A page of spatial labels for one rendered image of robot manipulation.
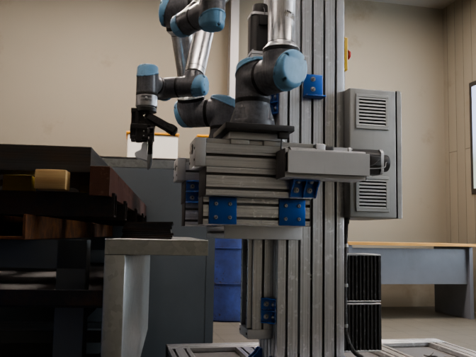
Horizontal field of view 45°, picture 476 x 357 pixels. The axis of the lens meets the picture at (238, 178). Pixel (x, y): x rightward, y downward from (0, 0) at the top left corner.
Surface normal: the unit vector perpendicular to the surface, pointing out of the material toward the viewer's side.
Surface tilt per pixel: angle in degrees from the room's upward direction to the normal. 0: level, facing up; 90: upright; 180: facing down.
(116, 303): 90
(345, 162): 90
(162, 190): 90
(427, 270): 90
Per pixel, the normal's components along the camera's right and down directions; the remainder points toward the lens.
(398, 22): 0.22, -0.09
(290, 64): 0.61, 0.07
